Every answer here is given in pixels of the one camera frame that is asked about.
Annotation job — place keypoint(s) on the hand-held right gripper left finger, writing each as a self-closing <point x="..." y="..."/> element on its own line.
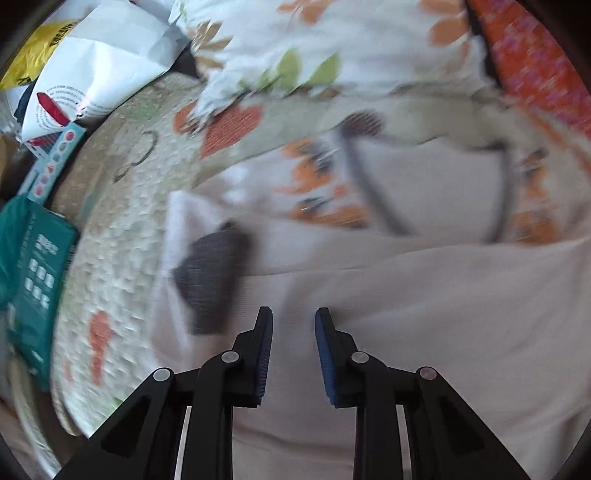
<point x="263" y="356"/>

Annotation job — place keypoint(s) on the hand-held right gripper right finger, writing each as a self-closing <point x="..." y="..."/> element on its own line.
<point x="324" y="355"/>

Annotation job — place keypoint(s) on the beige small garment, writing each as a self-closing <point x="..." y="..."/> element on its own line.
<point x="415" y="295"/>

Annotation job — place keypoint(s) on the white plastic bag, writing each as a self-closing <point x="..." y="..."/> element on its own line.
<point x="97" y="69"/>

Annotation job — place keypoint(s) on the yellow plastic bag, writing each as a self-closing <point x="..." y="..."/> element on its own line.
<point x="34" y="50"/>

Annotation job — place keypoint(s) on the red patterned cloth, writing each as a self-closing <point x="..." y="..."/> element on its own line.
<point x="531" y="60"/>

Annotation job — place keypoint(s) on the printed quilted play mat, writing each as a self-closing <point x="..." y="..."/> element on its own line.
<point x="120" y="221"/>

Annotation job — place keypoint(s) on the teal package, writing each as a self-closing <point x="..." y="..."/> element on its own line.
<point x="37" y="281"/>

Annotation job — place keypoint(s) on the dark grey small cloth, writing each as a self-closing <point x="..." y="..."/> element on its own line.
<point x="212" y="281"/>

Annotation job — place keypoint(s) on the floral white blanket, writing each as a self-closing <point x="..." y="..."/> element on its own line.
<point x="323" y="50"/>

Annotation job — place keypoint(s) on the light blue picture box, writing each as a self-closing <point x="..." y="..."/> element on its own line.
<point x="53" y="161"/>

